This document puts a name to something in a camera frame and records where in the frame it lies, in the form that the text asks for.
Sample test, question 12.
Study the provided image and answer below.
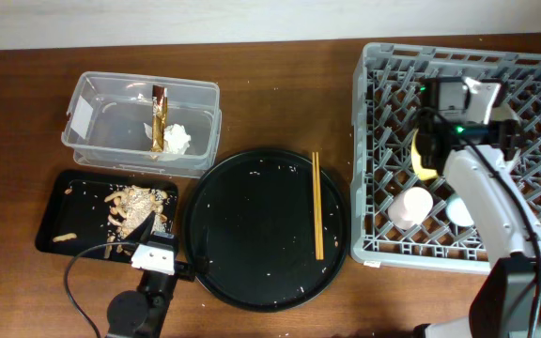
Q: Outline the white tissue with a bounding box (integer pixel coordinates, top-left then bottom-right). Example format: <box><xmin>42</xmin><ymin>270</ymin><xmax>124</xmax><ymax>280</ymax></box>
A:
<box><xmin>144</xmin><ymin>123</ymin><xmax>192</xmax><ymax>155</ymax></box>

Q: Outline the white round plate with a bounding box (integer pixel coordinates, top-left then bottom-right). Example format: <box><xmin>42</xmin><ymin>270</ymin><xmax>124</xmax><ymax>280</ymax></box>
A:
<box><xmin>490</xmin><ymin>103</ymin><xmax>520</xmax><ymax>124</ymax></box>

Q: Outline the rectangular black tray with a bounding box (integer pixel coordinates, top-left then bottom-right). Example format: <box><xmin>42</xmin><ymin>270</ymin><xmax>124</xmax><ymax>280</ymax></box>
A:
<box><xmin>35</xmin><ymin>170</ymin><xmax>178</xmax><ymax>256</ymax></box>

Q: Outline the brown coffee sachet wrapper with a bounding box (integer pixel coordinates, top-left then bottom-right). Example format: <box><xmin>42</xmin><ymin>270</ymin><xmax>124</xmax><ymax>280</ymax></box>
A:
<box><xmin>151</xmin><ymin>85</ymin><xmax>168</xmax><ymax>152</ymax></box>

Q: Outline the grey plastic dishwasher rack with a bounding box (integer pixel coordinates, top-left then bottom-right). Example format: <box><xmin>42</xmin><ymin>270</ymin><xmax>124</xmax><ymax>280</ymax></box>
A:
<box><xmin>350</xmin><ymin>42</ymin><xmax>541</xmax><ymax>274</ymax></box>

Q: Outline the yellow bowl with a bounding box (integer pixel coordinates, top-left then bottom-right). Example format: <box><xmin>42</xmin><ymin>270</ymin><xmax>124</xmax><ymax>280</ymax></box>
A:
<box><xmin>410</xmin><ymin>129</ymin><xmax>439</xmax><ymax>181</ymax></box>

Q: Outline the food scraps peanuts and rice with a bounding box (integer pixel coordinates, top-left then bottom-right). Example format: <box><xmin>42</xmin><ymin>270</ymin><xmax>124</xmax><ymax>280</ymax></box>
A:
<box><xmin>52</xmin><ymin>185</ymin><xmax>170</xmax><ymax>259</ymax></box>

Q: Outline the clear plastic waste bin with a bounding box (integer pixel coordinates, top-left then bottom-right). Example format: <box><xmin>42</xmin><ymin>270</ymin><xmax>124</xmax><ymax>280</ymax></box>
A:
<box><xmin>61</xmin><ymin>71</ymin><xmax>222</xmax><ymax>177</ymax></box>

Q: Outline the light blue plastic cup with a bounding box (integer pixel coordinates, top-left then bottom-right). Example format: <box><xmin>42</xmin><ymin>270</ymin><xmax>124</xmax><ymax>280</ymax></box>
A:
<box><xmin>445</xmin><ymin>194</ymin><xmax>474</xmax><ymax>227</ymax></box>

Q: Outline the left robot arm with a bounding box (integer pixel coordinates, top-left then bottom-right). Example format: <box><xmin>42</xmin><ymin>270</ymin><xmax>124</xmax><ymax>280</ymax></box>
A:
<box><xmin>106</xmin><ymin>212</ymin><xmax>209</xmax><ymax>338</ymax></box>

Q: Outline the pink plastic cup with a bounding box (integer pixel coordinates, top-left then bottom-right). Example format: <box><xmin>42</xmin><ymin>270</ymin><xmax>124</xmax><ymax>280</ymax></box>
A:
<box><xmin>388</xmin><ymin>187</ymin><xmax>433</xmax><ymax>230</ymax></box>

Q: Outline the round black tray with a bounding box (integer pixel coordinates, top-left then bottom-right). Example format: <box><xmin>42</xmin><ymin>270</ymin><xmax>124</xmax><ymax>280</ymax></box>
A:
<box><xmin>181</xmin><ymin>148</ymin><xmax>350</xmax><ymax>312</ymax></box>

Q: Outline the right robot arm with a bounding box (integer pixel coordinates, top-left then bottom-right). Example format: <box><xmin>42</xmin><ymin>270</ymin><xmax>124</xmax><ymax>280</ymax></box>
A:
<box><xmin>411</xmin><ymin>77</ymin><xmax>541</xmax><ymax>338</ymax></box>

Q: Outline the white label on bin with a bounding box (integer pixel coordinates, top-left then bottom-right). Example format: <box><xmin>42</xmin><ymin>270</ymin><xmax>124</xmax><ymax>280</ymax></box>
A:
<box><xmin>70</xmin><ymin>96</ymin><xmax>93</xmax><ymax>139</ymax></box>

